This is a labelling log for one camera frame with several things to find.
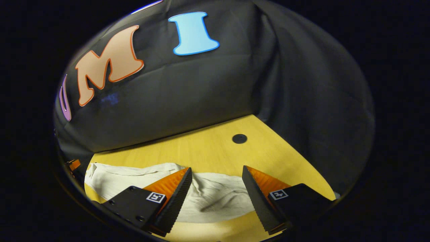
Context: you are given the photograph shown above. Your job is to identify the white jeans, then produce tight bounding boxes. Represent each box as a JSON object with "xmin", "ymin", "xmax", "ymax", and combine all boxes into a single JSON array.
[{"xmin": 84, "ymin": 163, "xmax": 259, "ymax": 224}]

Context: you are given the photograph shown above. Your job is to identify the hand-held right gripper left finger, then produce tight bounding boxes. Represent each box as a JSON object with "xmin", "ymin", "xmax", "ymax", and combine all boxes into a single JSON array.
[{"xmin": 101, "ymin": 167, "xmax": 193, "ymax": 237}]

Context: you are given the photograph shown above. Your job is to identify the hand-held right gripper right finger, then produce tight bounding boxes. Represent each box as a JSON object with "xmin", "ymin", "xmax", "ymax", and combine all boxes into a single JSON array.
[{"xmin": 242, "ymin": 165, "xmax": 336, "ymax": 235}]

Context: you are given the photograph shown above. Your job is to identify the black backdrop cloth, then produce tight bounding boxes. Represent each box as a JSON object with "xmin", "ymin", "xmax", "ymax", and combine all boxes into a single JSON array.
[{"xmin": 54, "ymin": 0, "xmax": 375, "ymax": 196}]

